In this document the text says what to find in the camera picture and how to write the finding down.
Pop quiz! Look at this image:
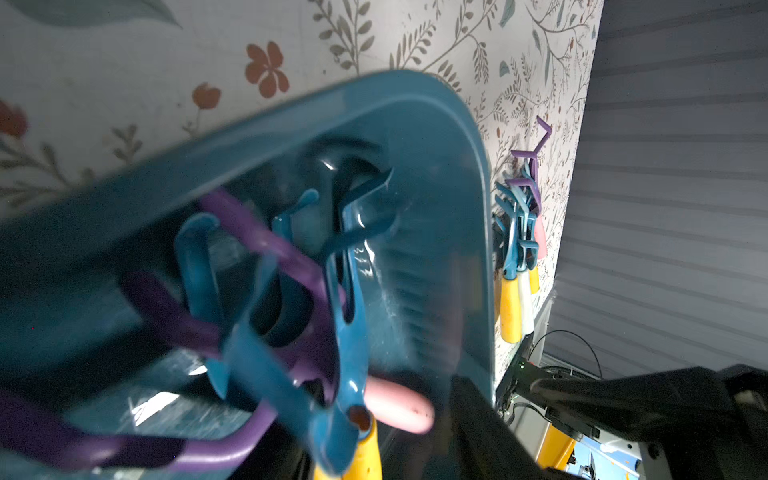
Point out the teal rake yellow handle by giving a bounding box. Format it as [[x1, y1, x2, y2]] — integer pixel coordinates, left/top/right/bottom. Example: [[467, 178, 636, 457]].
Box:
[[174, 189, 334, 397], [496, 184, 522, 344], [313, 170, 397, 479]]

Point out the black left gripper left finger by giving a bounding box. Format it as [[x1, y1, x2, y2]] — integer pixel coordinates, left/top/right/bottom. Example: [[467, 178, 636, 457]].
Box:
[[383, 371, 541, 480]]

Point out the teal plastic storage box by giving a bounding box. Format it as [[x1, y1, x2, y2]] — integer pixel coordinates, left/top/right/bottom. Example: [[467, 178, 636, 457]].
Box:
[[1, 72, 494, 479]]

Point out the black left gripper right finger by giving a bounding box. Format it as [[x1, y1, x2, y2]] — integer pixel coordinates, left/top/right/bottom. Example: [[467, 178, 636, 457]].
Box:
[[530, 365, 767, 441]]

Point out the teal rake white handle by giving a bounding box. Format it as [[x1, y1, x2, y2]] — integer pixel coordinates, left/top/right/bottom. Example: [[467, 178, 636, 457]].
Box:
[[510, 185, 539, 336]]

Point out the purple rake yellow handle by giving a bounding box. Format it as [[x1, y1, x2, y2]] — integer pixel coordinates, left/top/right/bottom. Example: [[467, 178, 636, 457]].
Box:
[[0, 188, 343, 475]]

